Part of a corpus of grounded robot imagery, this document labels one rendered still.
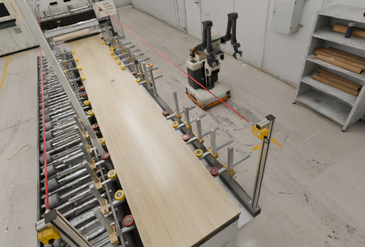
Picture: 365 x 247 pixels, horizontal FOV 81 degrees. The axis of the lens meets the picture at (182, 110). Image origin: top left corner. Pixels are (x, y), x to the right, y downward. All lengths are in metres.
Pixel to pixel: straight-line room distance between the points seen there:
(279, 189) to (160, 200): 1.64
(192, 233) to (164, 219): 0.23
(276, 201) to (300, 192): 0.33
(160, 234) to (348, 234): 1.98
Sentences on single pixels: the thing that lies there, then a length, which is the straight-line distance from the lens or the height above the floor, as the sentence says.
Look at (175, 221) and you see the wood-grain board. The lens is 1.79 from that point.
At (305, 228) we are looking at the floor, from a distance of 2.89.
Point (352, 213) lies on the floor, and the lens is 3.16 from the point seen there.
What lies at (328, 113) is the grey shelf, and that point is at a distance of 4.04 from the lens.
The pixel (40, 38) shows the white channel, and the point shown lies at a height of 2.09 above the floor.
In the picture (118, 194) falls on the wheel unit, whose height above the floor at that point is 0.91.
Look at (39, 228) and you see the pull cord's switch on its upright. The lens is 0.99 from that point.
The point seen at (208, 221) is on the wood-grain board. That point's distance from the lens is 1.77.
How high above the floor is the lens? 2.52
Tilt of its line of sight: 39 degrees down
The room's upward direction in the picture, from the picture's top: 9 degrees counter-clockwise
